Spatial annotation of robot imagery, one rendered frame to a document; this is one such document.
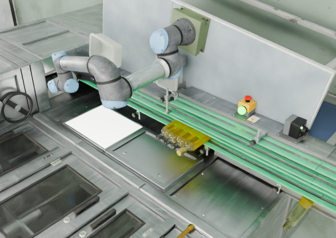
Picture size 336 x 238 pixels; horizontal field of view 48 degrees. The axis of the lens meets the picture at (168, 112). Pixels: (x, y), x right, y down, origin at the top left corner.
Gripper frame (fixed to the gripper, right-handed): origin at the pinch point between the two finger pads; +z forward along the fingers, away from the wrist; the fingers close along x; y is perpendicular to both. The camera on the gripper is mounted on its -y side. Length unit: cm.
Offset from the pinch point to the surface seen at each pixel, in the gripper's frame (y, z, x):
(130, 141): -30.0, -8.6, 38.6
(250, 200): -109, 2, 34
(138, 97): -14.9, 13.5, 25.4
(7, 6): 313, 89, 99
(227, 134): -81, 18, 17
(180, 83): -36.3, 29.0, 11.9
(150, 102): -25.2, 13.9, 24.3
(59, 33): 77, 20, 18
